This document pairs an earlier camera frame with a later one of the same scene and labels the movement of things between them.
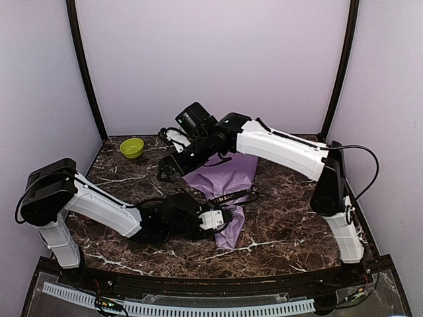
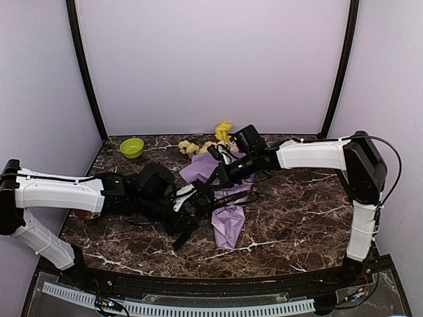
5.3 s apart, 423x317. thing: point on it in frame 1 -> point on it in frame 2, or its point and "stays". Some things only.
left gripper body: [173, 234] -> [148, 207]
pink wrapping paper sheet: [226, 174] stays
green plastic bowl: [132, 148] stays
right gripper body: [202, 152] -> [244, 170]
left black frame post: [71, 8] stays
